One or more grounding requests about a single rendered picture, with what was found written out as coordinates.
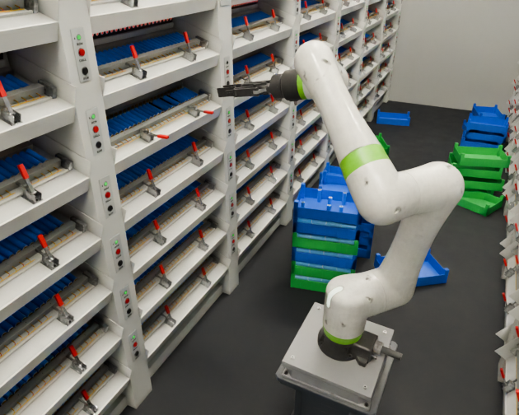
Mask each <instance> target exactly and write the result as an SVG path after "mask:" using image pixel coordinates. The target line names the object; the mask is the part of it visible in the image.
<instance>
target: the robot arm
mask: <svg viewBox="0 0 519 415"><path fill-rule="evenodd" d="M294 68H295V69H292V67H290V68H289V70H285V71H284V72H283V73H279V74H274V75H273V76H272V77H271V79H270V80H265V81H257V82H247V83H243V84H242V85H241V84H233V85H225V86H223V87H222V88H217V93H218V97H228V96H234V97H244V96H260V95H268V94H269V93H271V94H272V96H273V98H275V99H282V98H285V100H289V101H293V102H294V105H297V101H298V100H310V99H313V101H314V102H315V104H316V107H317V109H318V110H319V112H320V115H321V118H322V119H323V121H324V123H325V126H326V129H327V131H328V134H329V136H330V140H331V142H332V145H333V148H334V152H335V155H336V157H337V160H338V163H339V167H340V169H341V171H342V174H343V176H344V179H345V182H346V185H347V186H348V190H349V192H350V194H351V196H352V198H353V201H354V203H355V205H356V208H357V210H358V212H359V214H360V215H361V216H362V217H363V218H364V219H365V220H366V221H368V222H370V223H371V224H374V225H378V226H386V225H390V224H392V223H395V222H397V221H400V220H401V222H400V225H399V228H398V231H397V232H396V235H395V238H394V240H393V242H392V244H391V246H390V248H389V250H388V252H387V254H386V256H385V258H384V259H383V261H382V263H381V265H380V267H379V268H375V269H372V270H369V271H366V272H363V273H352V274H344V275H340V276H338V277H334V278H333V279H332V280H330V282H329V283H328V285H327V287H326V291H325V304H324V312H323V320H322V322H323V327H322V328H321V329H320V331H319V333H318V339H317V342H318V345H319V348H320V350H321V351H322V352H323V353H324V354H325V355H326V356H327V357H330V358H332V359H334V360H336V361H352V360H354V359H356V361H357V363H358V364H359V365H360V366H362V367H365V366H366V364H368V362H370V361H371V359H373V358H374V359H377V356H374V354H373V353H375V354H377V355H380V354H381V353H383V354H385V355H387V356H389V357H393V358H394V359H396V360H399V361H400V360H401V357H402V355H403V354H402V353H399V352H397V351H394V350H392V349H389V348H388V347H384V343H383V342H382V341H379V340H377V339H378V335H376V334H374V333H370V332H368V331H366V330H364V329H365V325H366V320H367V318H368V317H371V316H373V315H377V314H380V313H382V312H385V311H388V310H392V309H394V308H396V307H399V306H402V305H405V304H406V303H408V302H409V301H410V300H411V298H412V297H413V295H414V291H415V287H416V284H417V281H418V276H419V273H420V270H421V268H422V266H423V262H424V260H425V258H426V256H427V254H428V251H429V249H430V247H431V245H432V243H433V241H434V239H435V238H436V236H437V233H438V232H439V231H440V229H441V227H442V225H443V224H444V222H445V220H446V219H447V218H448V216H449V215H450V214H451V212H452V210H453V209H454V207H455V206H456V205H457V204H458V202H460V200H461V198H462V196H463V193H464V190H465V182H464V179H463V177H462V175H461V173H460V171H458V169H457V168H455V167H454V166H453V165H451V164H448V163H446V162H442V161H434V162H430V163H427V164H425V165H423V166H419V167H415V168H413V169H409V170H404V171H400V172H397V171H396V169H395V167H394V166H393V164H392V162H391V161H390V158H389V157H388V156H387V154H386V152H385V150H384V149H383V147H382V146H381V144H380V143H379V141H378V140H377V138H376V136H375V135H374V133H373V132H372V130H371V129H370V128H369V126H368V125H367V123H366V121H365V120H364V118H363V117H362V115H361V114H360V112H359V110H358V108H357V106H356V105H355V104H354V102H353V99H352V97H351V95H350V94H349V92H348V74H347V72H346V70H345V69H344V68H343V67H342V66H341V65H340V64H339V62H338V61H337V60H336V58H335V56H334V54H333V52H332V50H331V48H330V47H329V46H328V45H327V44H326V43H324V42H322V41H319V40H310V41H307V42H306V43H304V44H302V45H301V46H300V47H299V48H298V50H297V51H296V53H295V57H294Z"/></svg>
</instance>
